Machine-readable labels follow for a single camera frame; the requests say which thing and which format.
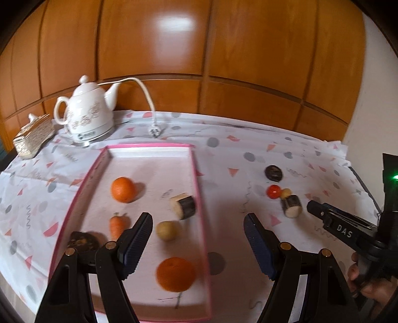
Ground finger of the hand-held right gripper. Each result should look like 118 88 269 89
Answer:
306 200 380 249

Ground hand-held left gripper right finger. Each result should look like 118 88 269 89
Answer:
243 213 355 323

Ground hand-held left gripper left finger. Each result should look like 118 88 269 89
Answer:
35 212 153 323

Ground orange carrot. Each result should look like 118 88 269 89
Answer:
109 212 130 240

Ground orange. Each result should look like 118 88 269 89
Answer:
156 257 197 292
111 177 137 203

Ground dark-skinned cut root piece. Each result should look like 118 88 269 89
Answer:
280 195 303 219
169 193 197 220

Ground dark avocado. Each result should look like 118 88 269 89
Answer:
67 231 100 253

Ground pink shallow tray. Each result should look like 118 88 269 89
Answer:
48 143 213 322

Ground person's right hand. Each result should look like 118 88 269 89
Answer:
347 252 398 311

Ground dark round root piece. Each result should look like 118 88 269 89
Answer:
265 165 283 182

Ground white patterned tablecloth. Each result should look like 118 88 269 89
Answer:
0 109 383 323

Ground grey kettle base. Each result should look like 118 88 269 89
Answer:
71 126 114 146

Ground white ceramic electric kettle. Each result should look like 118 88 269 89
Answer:
53 75 120 137

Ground silver patterned tissue box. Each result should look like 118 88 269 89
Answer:
12 113 56 160

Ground wooden panelled cabinet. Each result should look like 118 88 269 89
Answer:
0 0 366 143

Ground white power cord with plug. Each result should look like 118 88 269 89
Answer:
96 77 162 138

